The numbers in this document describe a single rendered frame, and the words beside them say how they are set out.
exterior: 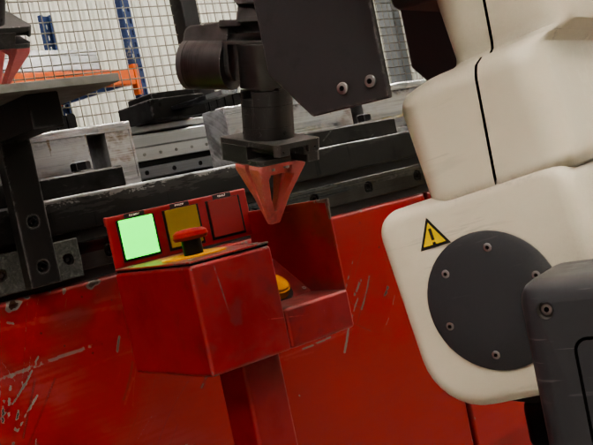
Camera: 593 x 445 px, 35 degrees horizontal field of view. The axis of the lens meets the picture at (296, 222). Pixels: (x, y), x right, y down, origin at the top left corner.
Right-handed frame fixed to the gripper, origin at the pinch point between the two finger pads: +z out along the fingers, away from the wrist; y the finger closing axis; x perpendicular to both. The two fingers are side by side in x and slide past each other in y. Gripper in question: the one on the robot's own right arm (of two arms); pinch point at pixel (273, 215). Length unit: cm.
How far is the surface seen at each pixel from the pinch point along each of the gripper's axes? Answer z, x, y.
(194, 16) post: -17, -77, 122
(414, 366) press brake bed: 37, -41, 17
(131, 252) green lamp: 3.2, 13.0, 10.0
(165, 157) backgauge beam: 5, -27, 64
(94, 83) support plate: -15.7, 12.6, 15.1
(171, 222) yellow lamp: 1.1, 6.9, 10.6
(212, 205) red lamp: 0.2, 0.8, 10.8
